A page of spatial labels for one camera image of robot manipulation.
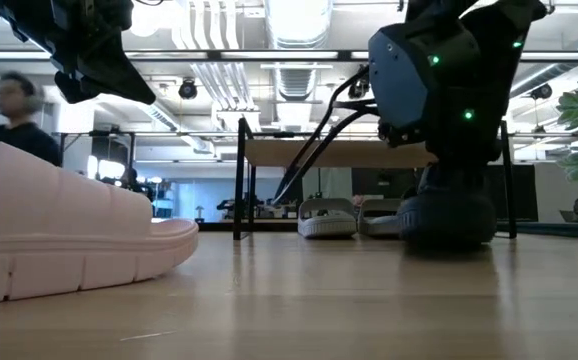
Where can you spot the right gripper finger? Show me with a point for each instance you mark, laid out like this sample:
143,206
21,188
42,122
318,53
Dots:
454,180

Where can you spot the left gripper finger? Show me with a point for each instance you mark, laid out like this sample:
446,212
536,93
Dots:
121,80

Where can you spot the black slide sandal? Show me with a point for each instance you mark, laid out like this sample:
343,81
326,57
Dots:
444,220

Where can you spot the grey slide sandal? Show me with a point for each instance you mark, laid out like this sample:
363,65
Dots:
326,225
379,225

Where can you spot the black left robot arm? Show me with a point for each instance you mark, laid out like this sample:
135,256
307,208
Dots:
19,20

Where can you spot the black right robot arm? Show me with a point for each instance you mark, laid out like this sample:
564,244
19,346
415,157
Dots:
419,75

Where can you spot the black monitor screen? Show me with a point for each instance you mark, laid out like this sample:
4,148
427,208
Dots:
519,192

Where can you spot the black ceiling spotlight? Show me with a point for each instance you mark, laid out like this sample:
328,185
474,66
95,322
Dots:
541,91
187,89

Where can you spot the person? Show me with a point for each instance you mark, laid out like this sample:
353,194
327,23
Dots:
16,142

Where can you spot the pink slide sandal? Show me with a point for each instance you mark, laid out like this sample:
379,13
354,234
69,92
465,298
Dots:
69,240

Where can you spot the wooden shelf black metal frame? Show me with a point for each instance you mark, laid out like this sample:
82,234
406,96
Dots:
344,152

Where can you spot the black aluminium rig frame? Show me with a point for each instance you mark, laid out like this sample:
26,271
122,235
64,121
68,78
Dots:
219,226

